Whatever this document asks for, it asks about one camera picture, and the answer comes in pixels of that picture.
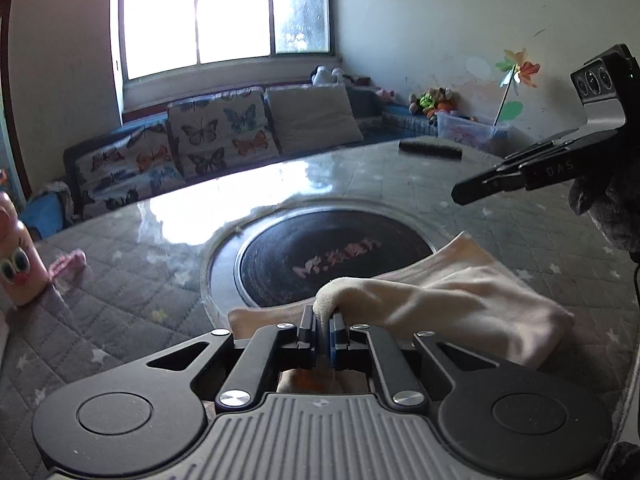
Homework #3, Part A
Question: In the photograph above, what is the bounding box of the window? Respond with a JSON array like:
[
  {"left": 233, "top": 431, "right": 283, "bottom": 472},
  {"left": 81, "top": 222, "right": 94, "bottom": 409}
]
[{"left": 117, "top": 0, "right": 333, "bottom": 82}]

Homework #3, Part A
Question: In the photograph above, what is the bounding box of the beige cushion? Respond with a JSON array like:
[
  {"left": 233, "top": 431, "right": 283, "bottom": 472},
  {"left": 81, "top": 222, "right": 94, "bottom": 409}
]
[{"left": 264, "top": 84, "right": 365, "bottom": 156}]

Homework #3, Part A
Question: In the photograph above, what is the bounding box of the pink fuzzy strap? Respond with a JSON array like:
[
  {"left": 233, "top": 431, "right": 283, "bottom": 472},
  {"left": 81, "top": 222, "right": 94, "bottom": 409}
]
[{"left": 47, "top": 250, "right": 87, "bottom": 282}]

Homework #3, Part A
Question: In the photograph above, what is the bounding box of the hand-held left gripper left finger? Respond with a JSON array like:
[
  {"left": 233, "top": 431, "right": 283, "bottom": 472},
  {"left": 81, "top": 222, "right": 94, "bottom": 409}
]
[{"left": 142, "top": 305, "right": 331, "bottom": 413}]

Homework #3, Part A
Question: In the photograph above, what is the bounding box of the blue cloth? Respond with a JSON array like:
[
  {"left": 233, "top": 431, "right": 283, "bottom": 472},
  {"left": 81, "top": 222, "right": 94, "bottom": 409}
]
[{"left": 20, "top": 180, "right": 76, "bottom": 239}]

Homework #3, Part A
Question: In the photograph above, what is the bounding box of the person's right hand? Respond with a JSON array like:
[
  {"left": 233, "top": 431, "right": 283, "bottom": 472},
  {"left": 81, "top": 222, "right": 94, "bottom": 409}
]
[{"left": 569, "top": 160, "right": 640, "bottom": 263}]

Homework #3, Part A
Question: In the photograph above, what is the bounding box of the dark blue sofa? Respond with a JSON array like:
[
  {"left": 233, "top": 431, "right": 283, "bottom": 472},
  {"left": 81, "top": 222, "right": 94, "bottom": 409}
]
[{"left": 62, "top": 82, "right": 441, "bottom": 221}]

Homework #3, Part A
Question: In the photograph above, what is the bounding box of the cream garment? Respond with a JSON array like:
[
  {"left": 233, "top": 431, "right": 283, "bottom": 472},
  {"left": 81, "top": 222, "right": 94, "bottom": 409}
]
[{"left": 227, "top": 230, "right": 576, "bottom": 396}]

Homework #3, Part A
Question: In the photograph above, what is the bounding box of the clear plastic storage box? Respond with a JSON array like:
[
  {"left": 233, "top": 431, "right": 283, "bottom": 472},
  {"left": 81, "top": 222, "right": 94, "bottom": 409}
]
[{"left": 436, "top": 111, "right": 512, "bottom": 157}]

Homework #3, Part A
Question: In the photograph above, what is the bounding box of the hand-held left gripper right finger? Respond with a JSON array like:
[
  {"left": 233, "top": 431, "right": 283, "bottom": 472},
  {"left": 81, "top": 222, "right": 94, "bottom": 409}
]
[{"left": 330, "top": 310, "right": 507, "bottom": 409}]

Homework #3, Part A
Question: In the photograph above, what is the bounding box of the pile of plush toys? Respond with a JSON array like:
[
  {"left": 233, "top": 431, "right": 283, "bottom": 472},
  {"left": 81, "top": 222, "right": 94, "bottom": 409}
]
[{"left": 409, "top": 87, "right": 459, "bottom": 117}]

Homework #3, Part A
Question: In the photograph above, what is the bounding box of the wide butterfly print cushion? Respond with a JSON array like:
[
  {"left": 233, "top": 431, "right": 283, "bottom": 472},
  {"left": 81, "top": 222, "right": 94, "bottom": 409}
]
[{"left": 75, "top": 125, "right": 187, "bottom": 212}]

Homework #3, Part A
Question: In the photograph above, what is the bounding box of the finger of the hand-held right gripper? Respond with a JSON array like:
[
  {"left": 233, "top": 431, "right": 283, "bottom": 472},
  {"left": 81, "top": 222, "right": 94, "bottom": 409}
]
[
  {"left": 452, "top": 161, "right": 527, "bottom": 206},
  {"left": 492, "top": 140, "right": 555, "bottom": 169}
]

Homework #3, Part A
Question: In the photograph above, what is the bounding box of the round black cooktop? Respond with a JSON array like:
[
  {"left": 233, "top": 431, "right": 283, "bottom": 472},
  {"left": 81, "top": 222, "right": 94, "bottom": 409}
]
[{"left": 234, "top": 209, "right": 437, "bottom": 308}]

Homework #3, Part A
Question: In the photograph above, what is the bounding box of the black remote control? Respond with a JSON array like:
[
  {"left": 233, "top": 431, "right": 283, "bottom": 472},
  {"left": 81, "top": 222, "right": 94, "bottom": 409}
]
[{"left": 398, "top": 140, "right": 462, "bottom": 161}]

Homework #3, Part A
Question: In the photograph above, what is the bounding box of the colourful pinwheel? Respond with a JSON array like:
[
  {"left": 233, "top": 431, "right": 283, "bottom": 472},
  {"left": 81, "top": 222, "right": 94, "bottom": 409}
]
[{"left": 492, "top": 48, "right": 542, "bottom": 127}]

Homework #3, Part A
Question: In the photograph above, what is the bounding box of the pink cartoon face bottle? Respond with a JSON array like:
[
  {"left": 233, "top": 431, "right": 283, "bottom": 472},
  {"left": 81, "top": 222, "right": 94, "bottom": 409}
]
[{"left": 0, "top": 190, "right": 49, "bottom": 307}]

